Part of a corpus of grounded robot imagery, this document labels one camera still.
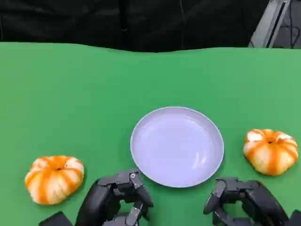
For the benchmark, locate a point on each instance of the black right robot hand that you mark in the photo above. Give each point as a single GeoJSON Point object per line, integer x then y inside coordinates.
{"type": "Point", "coordinates": [258, 200]}

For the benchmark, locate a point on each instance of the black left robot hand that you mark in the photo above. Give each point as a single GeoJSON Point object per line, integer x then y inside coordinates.
{"type": "Point", "coordinates": [98, 200]}

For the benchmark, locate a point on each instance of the orange white toy bread roll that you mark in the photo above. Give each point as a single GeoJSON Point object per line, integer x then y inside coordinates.
{"type": "Point", "coordinates": [270, 153]}
{"type": "Point", "coordinates": [53, 181]}

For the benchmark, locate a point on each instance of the lilac plate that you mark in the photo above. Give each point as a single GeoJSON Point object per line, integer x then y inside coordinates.
{"type": "Point", "coordinates": [176, 148]}

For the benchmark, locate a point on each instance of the green table cloth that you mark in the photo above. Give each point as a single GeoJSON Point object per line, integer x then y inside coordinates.
{"type": "Point", "coordinates": [94, 94]}

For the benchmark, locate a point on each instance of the black backdrop curtain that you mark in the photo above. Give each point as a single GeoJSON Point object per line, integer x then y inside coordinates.
{"type": "Point", "coordinates": [94, 21]}

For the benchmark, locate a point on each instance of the aluminium frame profile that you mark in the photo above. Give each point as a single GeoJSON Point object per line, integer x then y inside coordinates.
{"type": "Point", "coordinates": [270, 23]}

